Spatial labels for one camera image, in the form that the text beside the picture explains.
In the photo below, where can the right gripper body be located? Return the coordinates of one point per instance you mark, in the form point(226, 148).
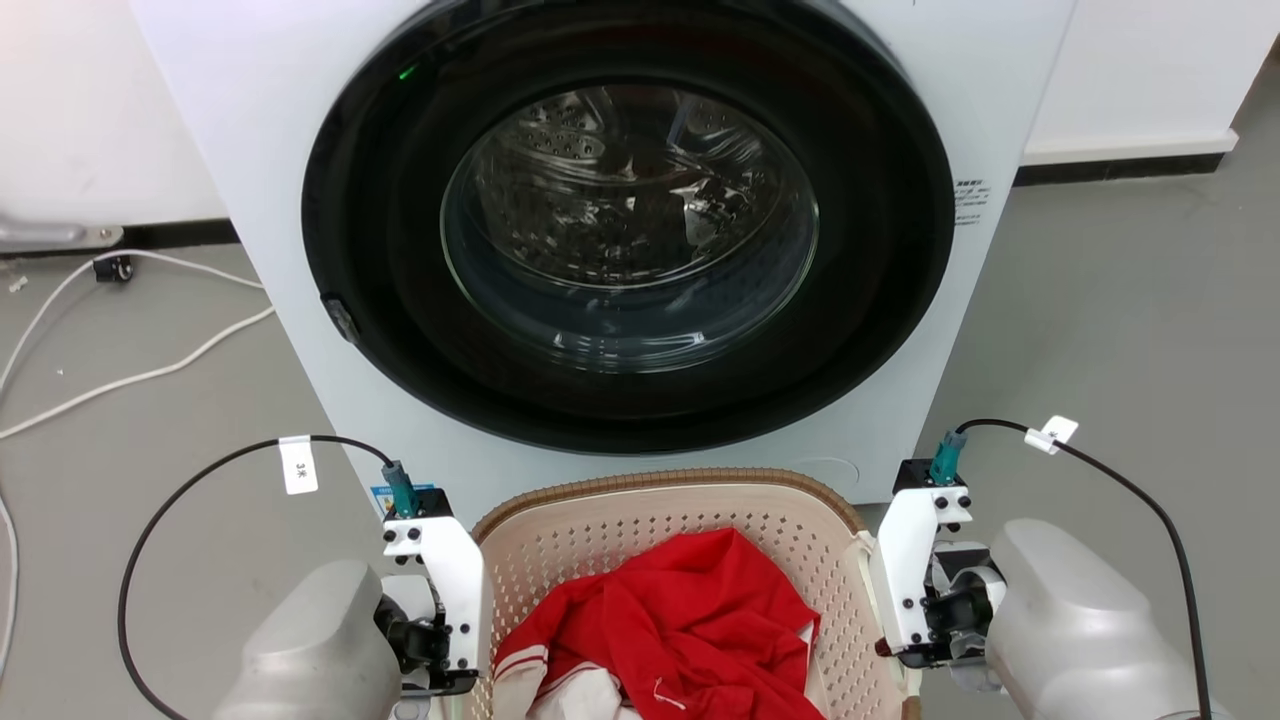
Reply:
point(958, 610)

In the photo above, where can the grey metal base foot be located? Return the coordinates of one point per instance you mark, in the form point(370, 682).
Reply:
point(45, 234)

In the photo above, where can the steel washer drum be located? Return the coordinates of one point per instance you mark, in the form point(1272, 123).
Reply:
point(560, 140)

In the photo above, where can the white front-load washing machine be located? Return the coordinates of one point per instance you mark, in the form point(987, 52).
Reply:
point(240, 110)

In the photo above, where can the beige perforated laundry basket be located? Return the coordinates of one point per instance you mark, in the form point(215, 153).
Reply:
point(600, 540)

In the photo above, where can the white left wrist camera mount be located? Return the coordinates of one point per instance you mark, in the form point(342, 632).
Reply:
point(455, 580)

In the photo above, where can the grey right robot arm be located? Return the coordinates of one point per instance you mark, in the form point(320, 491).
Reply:
point(1080, 620)

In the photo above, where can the round black washer door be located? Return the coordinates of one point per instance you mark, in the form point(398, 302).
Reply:
point(375, 210)

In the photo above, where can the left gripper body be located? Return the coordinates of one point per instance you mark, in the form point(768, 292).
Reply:
point(425, 645)

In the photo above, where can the red and white garment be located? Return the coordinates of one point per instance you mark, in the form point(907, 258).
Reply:
point(700, 620)

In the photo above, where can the black caster wheel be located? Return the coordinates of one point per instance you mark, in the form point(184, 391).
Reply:
point(113, 268)

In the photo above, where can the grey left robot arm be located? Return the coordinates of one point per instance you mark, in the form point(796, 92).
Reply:
point(320, 650)

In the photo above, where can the blue energy sticker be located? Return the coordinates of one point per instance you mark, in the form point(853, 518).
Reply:
point(381, 496)

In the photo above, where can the round white filter cover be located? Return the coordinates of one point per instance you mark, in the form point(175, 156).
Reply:
point(835, 470)

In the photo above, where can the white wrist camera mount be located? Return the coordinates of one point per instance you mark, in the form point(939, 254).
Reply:
point(905, 570)
point(455, 580)

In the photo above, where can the printed text label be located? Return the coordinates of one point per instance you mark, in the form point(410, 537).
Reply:
point(971, 201)

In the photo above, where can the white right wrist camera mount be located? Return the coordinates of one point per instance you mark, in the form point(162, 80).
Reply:
point(905, 570)

